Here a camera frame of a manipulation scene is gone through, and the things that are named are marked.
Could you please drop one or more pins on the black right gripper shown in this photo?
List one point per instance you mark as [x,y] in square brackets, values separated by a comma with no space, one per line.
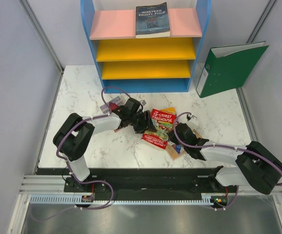
[171,137]

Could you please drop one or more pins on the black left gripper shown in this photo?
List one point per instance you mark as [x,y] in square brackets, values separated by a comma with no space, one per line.
[147,124]

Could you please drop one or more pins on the red treehouse book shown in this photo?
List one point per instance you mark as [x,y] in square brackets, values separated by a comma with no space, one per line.
[163,123]

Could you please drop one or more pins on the dark blue 1984 book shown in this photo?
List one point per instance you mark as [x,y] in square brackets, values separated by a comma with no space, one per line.
[152,21]

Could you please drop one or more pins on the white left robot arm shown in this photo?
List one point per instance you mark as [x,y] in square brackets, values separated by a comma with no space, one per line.
[73,137]

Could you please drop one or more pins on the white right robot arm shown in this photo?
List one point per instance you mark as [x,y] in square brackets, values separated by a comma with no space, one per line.
[251,165]

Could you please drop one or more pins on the tan Othello book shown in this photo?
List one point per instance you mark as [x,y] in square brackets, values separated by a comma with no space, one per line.
[175,149]

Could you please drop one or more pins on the orange Roald Dahl book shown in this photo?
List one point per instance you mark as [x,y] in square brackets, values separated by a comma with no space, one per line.
[169,110]

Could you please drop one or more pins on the pink castle cover book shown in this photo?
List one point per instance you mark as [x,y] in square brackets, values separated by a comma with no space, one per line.
[113,120]

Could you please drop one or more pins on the blue shelf unit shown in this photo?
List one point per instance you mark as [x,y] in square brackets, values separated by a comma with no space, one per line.
[154,65]

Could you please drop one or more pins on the green lever arch binder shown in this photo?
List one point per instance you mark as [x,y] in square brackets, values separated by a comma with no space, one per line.
[228,67]

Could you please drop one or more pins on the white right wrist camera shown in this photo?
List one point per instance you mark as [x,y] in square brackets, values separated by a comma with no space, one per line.
[192,121]

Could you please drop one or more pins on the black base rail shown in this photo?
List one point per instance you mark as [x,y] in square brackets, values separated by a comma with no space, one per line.
[135,184]

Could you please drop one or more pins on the light blue cable duct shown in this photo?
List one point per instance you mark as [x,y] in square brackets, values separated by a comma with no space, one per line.
[94,200]

